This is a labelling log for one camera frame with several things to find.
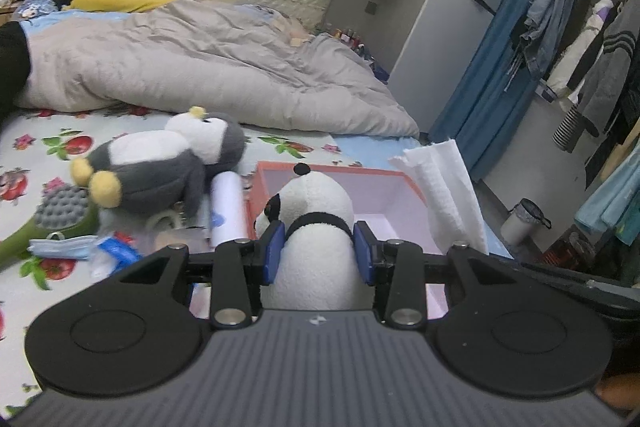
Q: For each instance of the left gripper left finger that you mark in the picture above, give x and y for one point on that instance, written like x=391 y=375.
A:
x=241 y=268

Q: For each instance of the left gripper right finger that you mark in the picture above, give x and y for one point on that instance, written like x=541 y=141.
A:
x=395 y=269

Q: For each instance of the small panda plush toy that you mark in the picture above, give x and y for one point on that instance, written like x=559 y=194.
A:
x=318 y=268

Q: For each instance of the white tissue paper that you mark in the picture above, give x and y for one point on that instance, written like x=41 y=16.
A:
x=453 y=211

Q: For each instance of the person's right hand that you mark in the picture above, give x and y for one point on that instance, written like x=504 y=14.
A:
x=621 y=391

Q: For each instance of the white cylindrical roll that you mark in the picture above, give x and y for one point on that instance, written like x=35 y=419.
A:
x=227 y=216

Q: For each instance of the clear tape roll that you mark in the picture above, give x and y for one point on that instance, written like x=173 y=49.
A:
x=164 y=221

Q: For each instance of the blue white plastic bag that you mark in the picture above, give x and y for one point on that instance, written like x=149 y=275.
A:
x=111 y=255

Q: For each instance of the white trash bin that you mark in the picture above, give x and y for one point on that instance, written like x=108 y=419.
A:
x=523 y=219

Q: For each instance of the grey penguin plush toy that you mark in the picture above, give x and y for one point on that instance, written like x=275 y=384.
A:
x=155 y=166

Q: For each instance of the blue face mask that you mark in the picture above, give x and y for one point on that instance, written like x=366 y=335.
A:
x=55 y=247

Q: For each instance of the grey quilt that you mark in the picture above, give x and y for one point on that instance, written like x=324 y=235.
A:
x=223 y=57

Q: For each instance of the blue curtain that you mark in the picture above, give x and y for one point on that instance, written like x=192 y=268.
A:
x=500 y=82

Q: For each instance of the hanging clothes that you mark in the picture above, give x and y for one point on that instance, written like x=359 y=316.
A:
x=561 y=146

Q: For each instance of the black garment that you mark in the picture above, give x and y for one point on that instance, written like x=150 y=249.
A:
x=15 y=60

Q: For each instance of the green handled massage brush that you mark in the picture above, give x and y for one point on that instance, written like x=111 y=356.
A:
x=67 y=210

